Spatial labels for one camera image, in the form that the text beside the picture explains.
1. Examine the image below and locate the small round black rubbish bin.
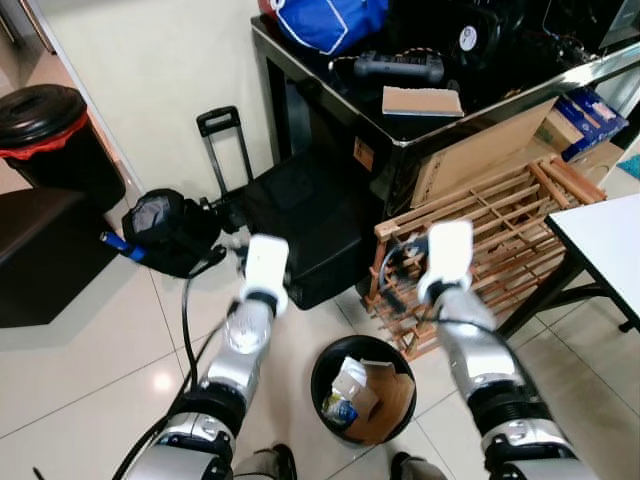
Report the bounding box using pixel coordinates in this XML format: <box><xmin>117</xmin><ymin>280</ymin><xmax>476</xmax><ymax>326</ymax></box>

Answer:
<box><xmin>310</xmin><ymin>335</ymin><xmax>419</xmax><ymax>447</ymax></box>

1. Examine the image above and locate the red bin liner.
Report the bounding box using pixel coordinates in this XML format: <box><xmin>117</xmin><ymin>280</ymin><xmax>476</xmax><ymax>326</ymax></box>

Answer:
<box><xmin>0</xmin><ymin>137</ymin><xmax>91</xmax><ymax>161</ymax></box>

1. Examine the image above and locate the large black lidded bin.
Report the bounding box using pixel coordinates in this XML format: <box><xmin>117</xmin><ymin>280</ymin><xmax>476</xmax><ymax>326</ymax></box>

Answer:
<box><xmin>0</xmin><ymin>84</ymin><xmax>127</xmax><ymax>212</ymax></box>

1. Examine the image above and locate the wooden slat rack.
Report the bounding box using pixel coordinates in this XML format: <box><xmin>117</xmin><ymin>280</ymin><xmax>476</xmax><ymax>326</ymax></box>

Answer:
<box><xmin>367</xmin><ymin>154</ymin><xmax>607</xmax><ymax>360</ymax></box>

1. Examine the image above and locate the black trolley suitcase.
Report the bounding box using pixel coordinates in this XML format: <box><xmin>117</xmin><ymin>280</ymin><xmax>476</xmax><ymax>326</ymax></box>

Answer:
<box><xmin>196</xmin><ymin>105</ymin><xmax>383</xmax><ymax>312</ymax></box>

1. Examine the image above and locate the white paper carton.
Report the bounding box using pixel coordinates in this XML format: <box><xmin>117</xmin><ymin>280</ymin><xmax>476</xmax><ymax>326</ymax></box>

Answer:
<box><xmin>334</xmin><ymin>357</ymin><xmax>370</xmax><ymax>403</ymax></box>

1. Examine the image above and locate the brown cardboard piece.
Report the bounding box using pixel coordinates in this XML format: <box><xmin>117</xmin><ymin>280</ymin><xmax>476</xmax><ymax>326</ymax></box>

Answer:
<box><xmin>345</xmin><ymin>364</ymin><xmax>416</xmax><ymax>442</ymax></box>

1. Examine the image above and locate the large brown cardboard sheet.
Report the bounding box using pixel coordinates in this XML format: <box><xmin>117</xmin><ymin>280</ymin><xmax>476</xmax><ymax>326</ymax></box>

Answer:
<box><xmin>409</xmin><ymin>97</ymin><xmax>562</xmax><ymax>210</ymax></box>

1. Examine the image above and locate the blue yellow wrapper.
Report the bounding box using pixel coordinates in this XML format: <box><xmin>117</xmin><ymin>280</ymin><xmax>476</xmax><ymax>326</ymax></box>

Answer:
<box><xmin>324</xmin><ymin>395</ymin><xmax>360</xmax><ymax>427</ymax></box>

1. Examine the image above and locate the black table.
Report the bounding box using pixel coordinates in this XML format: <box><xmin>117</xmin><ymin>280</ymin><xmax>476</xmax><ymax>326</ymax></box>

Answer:
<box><xmin>250</xmin><ymin>14</ymin><xmax>640</xmax><ymax>217</ymax></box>

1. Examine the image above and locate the white folding table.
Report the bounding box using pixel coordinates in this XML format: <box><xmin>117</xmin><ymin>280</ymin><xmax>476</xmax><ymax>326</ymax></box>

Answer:
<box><xmin>497</xmin><ymin>192</ymin><xmax>640</xmax><ymax>339</ymax></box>

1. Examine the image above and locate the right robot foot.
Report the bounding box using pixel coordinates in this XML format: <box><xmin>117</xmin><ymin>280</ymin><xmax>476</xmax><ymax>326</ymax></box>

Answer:
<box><xmin>389</xmin><ymin>451</ymin><xmax>452</xmax><ymax>480</ymax></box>

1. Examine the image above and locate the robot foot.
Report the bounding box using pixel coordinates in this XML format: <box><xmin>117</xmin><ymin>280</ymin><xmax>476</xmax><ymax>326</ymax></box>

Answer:
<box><xmin>389</xmin><ymin>451</ymin><xmax>452</xmax><ymax>480</ymax></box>
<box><xmin>234</xmin><ymin>444</ymin><xmax>298</xmax><ymax>480</ymax></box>

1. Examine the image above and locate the black power strip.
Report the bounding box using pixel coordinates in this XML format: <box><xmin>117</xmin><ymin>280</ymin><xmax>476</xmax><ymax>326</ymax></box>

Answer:
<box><xmin>354</xmin><ymin>51</ymin><xmax>447</xmax><ymax>84</ymax></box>

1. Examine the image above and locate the blue printed box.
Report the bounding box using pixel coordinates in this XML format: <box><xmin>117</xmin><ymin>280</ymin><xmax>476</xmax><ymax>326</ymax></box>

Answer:
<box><xmin>544</xmin><ymin>87</ymin><xmax>630</xmax><ymax>162</ymax></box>

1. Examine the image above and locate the black backpack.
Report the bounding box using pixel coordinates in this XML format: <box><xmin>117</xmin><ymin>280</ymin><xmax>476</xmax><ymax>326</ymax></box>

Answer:
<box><xmin>121</xmin><ymin>187</ymin><xmax>224</xmax><ymax>280</ymax></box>

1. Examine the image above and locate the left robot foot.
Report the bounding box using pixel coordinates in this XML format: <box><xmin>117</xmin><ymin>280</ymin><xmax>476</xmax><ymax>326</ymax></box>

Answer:
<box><xmin>234</xmin><ymin>444</ymin><xmax>298</xmax><ymax>480</ymax></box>

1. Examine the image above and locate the teal floor mat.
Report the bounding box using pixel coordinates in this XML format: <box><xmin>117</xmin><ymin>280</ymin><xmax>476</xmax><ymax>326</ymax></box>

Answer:
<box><xmin>614</xmin><ymin>150</ymin><xmax>640</xmax><ymax>182</ymax></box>

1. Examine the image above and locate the black fan with white sticker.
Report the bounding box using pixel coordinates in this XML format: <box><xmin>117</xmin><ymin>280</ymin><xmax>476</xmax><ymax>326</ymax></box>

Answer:
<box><xmin>438</xmin><ymin>0</ymin><xmax>533</xmax><ymax>73</ymax></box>

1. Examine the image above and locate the blue white bag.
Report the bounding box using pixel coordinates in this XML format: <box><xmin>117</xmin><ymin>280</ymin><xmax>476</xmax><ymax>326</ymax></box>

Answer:
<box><xmin>269</xmin><ymin>0</ymin><xmax>390</xmax><ymax>57</ymax></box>

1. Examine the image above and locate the black bench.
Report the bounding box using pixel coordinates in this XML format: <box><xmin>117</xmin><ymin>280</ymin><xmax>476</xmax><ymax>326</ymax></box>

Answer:
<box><xmin>0</xmin><ymin>187</ymin><xmax>120</xmax><ymax>330</ymax></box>

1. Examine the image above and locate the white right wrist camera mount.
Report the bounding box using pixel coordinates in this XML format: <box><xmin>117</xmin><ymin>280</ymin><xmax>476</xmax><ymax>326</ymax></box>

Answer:
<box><xmin>419</xmin><ymin>220</ymin><xmax>475</xmax><ymax>299</ymax></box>

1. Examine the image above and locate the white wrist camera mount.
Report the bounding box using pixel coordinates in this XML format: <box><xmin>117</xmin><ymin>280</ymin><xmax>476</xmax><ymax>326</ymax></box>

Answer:
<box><xmin>419</xmin><ymin>220</ymin><xmax>475</xmax><ymax>299</ymax></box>
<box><xmin>243</xmin><ymin>235</ymin><xmax>292</xmax><ymax>301</ymax></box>

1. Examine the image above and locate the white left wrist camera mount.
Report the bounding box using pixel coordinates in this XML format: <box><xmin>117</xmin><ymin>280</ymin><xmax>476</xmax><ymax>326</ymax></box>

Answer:
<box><xmin>243</xmin><ymin>235</ymin><xmax>292</xmax><ymax>301</ymax></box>

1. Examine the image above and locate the blue handle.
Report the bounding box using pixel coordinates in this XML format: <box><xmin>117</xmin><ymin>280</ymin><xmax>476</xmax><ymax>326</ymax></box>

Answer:
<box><xmin>99</xmin><ymin>231</ymin><xmax>147</xmax><ymax>264</ymax></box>

